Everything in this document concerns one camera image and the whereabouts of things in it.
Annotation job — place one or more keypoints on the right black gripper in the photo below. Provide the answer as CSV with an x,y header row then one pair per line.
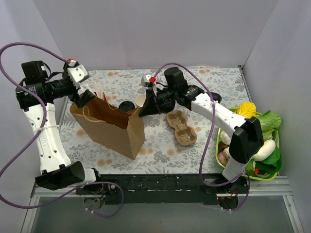
x,y
155,102

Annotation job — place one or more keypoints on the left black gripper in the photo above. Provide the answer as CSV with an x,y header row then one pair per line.
x,y
73,91

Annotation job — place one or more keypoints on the brown paper coffee cup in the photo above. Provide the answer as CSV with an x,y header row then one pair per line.
x,y
140,100

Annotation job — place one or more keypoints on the black coffee cup lid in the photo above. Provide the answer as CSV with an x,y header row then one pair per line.
x,y
126,106

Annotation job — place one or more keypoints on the brown paper bag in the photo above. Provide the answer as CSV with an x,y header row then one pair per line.
x,y
120,131

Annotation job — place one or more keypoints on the brown cardboard cup carrier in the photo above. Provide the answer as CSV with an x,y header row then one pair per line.
x,y
162,80
184,134

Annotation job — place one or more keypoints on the stack of black lids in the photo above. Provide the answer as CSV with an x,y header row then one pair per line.
x,y
166,108

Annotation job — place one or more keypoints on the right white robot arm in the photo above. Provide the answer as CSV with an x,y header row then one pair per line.
x,y
245,133

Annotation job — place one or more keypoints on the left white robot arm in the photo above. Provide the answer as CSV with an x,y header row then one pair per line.
x,y
36,95

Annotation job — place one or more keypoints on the purple toy eggplant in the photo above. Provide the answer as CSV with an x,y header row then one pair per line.
x,y
216,97

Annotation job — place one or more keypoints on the small white toy cabbage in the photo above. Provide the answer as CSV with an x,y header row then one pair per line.
x,y
226,140

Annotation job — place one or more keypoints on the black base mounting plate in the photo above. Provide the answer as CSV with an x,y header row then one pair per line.
x,y
159,188

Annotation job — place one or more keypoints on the purple toy onion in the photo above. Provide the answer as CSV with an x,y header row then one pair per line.
x,y
222,158

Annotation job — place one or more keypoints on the yellow toy napa cabbage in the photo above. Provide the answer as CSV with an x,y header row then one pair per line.
x,y
247,109

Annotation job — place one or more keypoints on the green toy napa cabbage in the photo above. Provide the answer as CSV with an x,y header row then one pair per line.
x,y
269,120

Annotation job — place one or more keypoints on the white toy radish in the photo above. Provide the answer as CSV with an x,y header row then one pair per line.
x,y
265,151

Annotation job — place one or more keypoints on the green plastic basket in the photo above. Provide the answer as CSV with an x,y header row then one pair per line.
x,y
254,172

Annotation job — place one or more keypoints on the dark green toy leafy vegetable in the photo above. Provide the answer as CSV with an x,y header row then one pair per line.
x,y
272,163

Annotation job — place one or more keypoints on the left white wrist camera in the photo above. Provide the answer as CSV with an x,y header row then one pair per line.
x,y
77,73

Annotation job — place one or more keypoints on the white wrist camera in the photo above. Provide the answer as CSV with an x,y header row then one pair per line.
x,y
77,73
149,82

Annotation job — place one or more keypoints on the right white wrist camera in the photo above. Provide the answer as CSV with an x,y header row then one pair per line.
x,y
149,82

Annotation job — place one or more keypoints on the aluminium frame rail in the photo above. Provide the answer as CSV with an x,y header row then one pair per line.
x,y
267,207

